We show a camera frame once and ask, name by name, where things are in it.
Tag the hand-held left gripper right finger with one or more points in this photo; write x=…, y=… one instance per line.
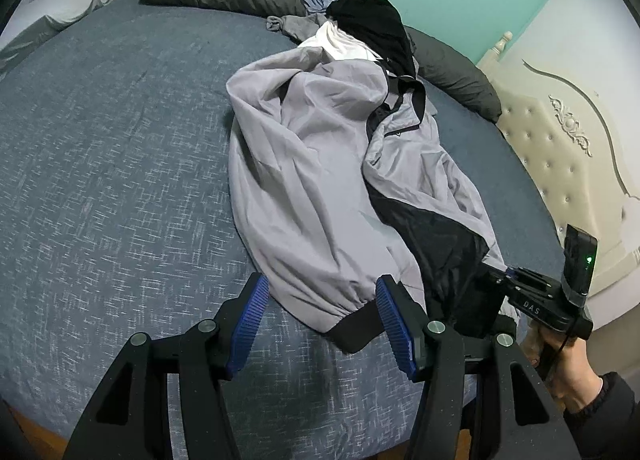
x=397, y=325

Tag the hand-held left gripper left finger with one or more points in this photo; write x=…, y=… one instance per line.
x=247, y=325

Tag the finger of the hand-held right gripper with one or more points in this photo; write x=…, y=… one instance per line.
x=514, y=274

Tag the grey jacket with black trim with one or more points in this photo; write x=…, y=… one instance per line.
x=310, y=190

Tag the person's right hand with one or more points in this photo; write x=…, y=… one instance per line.
x=575, y=370

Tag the cream tufted headboard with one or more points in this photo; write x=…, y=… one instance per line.
x=560, y=165

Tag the bed with blue-grey sheet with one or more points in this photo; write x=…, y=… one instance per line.
x=125, y=165

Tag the white garment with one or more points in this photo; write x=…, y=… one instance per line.
x=335, y=42

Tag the black garment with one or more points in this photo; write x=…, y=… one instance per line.
x=375, y=20

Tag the grey hooded garment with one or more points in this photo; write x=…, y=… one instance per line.
x=300, y=25

